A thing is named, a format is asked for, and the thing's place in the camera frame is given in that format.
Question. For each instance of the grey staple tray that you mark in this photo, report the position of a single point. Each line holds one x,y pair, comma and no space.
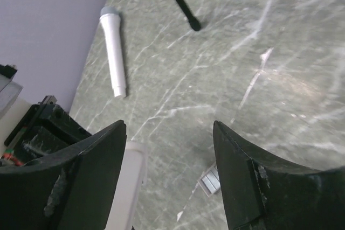
209,181

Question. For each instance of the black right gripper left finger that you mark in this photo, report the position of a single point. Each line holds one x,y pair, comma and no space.
70,189

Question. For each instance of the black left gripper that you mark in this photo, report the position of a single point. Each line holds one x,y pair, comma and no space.
44,129

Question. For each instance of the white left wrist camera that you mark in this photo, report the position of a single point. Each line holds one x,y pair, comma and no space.
13,108

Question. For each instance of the white cylinder tube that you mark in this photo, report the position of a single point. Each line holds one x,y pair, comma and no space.
110,22

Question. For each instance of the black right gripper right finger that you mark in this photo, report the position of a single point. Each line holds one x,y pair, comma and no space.
263,191

